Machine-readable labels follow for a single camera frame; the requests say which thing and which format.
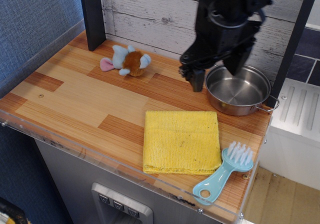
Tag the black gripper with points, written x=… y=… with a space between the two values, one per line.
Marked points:
x=223 y=33

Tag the stainless steel pot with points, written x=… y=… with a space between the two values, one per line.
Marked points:
x=242 y=94

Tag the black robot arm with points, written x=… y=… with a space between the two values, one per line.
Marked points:
x=224 y=31

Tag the yellow folded cloth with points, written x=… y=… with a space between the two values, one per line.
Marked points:
x=181 y=142

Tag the blue brown plush elephant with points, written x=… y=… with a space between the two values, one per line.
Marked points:
x=127 y=60

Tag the light blue scrub brush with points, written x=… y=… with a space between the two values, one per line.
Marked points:
x=237 y=157

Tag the white ribbed cabinet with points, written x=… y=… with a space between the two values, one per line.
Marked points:
x=292 y=141

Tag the silver dispenser button panel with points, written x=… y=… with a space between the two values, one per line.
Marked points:
x=116 y=208

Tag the clear acrylic edge guard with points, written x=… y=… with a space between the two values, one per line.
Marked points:
x=75 y=167

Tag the yellow black object bottom left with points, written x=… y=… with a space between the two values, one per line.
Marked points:
x=11 y=214

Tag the right dark shelf post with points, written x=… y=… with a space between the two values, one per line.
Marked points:
x=296 y=34

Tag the dark shelf post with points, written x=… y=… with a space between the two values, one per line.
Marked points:
x=296 y=34
x=94 y=23

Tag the left dark shelf post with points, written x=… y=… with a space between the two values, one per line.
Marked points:
x=94 y=23

